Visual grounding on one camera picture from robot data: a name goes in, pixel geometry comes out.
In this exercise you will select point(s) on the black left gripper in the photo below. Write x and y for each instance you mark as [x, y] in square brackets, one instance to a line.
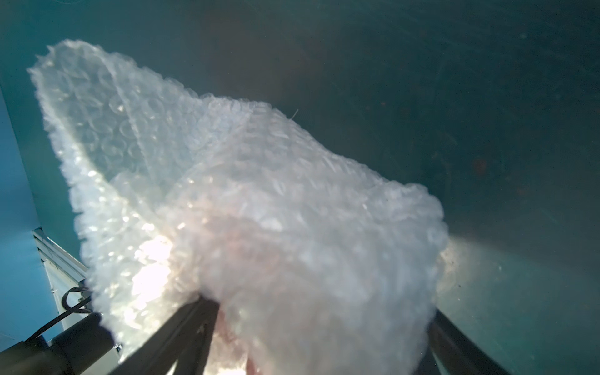
[71, 352]

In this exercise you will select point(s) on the left floor edge rail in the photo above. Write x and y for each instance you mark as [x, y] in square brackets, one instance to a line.
[63, 260]

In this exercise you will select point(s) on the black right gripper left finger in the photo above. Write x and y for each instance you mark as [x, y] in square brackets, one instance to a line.
[182, 344]

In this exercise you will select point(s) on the clear bubble wrap sheet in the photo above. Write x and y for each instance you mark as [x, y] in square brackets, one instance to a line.
[319, 264]

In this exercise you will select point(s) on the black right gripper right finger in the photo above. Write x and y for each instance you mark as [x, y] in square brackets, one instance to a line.
[449, 346]

